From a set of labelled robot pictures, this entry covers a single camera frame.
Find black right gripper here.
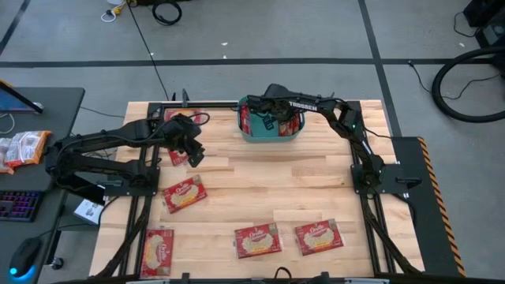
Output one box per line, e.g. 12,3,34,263
246,83,294,132

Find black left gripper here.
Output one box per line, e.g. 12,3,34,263
159,113,207,169

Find teal plastic basket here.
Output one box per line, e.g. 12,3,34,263
236,96,307,144

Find black box under desk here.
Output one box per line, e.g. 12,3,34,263
65,175,106,206

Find small white box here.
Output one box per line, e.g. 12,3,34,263
73,198,105,226

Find dark grey desk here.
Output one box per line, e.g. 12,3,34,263
0,87,86,284

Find orange white snack bag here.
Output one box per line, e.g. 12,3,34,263
0,136,15,175
4,129,53,169

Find black platform hazard stripes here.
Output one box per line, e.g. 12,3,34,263
390,136,467,278

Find backlit black keyboard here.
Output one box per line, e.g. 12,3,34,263
0,190,43,223

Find tilted computer screen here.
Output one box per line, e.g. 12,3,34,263
0,80,44,115

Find black mouse blue light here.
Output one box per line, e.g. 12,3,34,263
8,236,43,278

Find black equipment case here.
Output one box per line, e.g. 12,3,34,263
462,0,505,49

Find black aluminium table frame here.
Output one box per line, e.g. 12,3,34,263
89,100,425,284

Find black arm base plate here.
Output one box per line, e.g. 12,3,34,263
350,163,423,196
103,173,161,197

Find long black floor cable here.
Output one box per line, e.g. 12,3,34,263
125,0,171,102

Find coiled black floor cable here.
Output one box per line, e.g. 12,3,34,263
151,0,183,27

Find white yellow floor cable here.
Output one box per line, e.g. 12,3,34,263
100,0,129,24

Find large black hose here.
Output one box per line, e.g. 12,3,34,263
431,46,505,124

